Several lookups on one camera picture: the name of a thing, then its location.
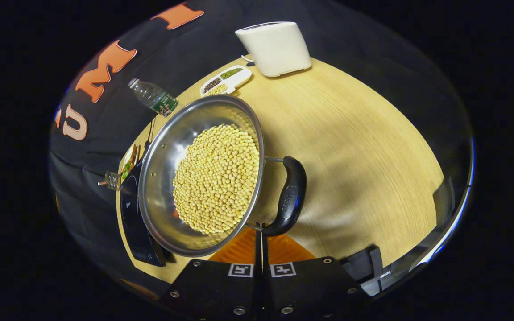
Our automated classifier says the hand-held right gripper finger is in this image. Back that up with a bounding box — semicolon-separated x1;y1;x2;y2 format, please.
262;229;370;321
159;227;263;321

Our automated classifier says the black induction cooktop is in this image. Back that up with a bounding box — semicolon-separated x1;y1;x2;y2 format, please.
120;164;167;268

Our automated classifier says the pile of soybeans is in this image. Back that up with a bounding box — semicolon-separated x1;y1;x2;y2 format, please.
172;123;261;236

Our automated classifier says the stainless steel pot black handle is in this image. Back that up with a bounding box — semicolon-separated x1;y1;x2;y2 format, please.
138;94;308;258

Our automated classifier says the sandwich with lettuce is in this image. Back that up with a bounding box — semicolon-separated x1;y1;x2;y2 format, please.
122;144;140;180

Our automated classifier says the white divided dish of beans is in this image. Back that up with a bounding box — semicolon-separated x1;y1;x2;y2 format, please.
199;65;253;98

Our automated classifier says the clear plastic bottle green label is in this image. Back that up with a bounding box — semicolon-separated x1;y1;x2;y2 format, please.
128;78;179;118

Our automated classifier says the white countertop appliance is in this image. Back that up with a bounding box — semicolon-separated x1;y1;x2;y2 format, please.
234;21;312;78

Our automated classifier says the small metal wire rack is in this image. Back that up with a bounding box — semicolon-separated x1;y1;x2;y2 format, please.
97;171;122;192

